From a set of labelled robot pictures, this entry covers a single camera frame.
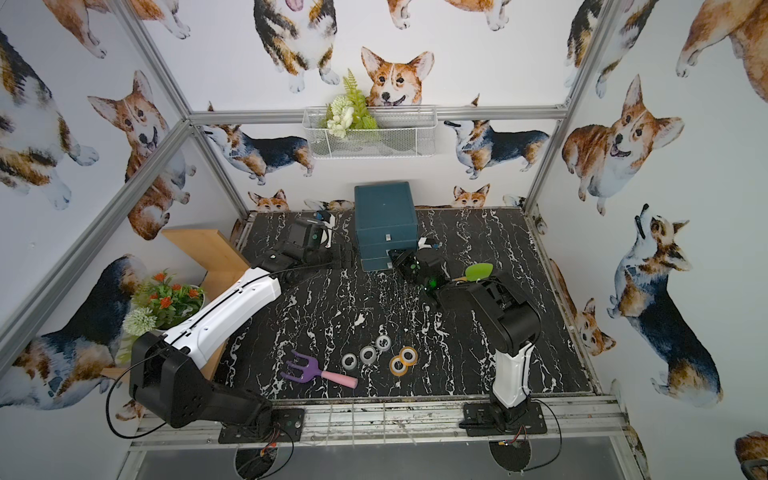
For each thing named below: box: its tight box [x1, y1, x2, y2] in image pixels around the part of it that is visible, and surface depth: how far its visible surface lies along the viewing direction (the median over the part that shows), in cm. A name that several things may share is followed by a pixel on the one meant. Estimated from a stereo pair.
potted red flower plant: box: [116, 270, 206, 364], surface depth 73 cm
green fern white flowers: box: [320, 68, 379, 139], surface depth 82 cm
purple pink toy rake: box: [280, 350, 359, 389], surface depth 83 cm
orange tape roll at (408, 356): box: [399, 346, 419, 367], surface depth 86 cm
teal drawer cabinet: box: [354, 181, 419, 272], surface depth 95 cm
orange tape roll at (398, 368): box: [389, 355, 409, 377], surface depth 85 cm
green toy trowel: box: [465, 263, 493, 282], surface depth 107 cm
